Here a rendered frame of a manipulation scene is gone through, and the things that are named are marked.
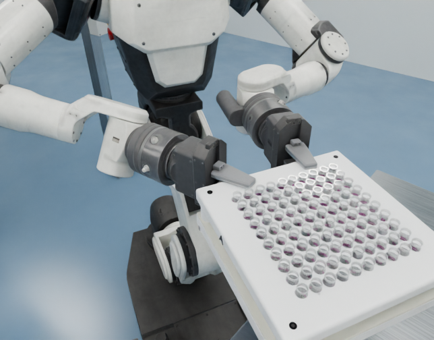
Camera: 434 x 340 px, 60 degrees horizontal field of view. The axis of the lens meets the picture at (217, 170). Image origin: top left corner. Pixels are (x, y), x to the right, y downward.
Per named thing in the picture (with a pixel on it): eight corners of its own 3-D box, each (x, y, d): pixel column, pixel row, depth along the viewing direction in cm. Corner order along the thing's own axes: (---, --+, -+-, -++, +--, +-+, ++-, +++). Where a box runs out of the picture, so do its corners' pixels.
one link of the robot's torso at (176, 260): (156, 252, 143) (168, 226, 99) (204, 237, 149) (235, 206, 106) (167, 293, 139) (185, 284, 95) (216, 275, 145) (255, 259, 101)
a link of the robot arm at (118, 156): (147, 123, 57) (97, 104, 62) (130, 189, 59) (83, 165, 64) (189, 129, 67) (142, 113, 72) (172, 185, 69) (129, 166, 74)
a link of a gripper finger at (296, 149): (300, 170, 55) (284, 148, 60) (321, 166, 56) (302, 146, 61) (302, 161, 54) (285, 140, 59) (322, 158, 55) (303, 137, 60)
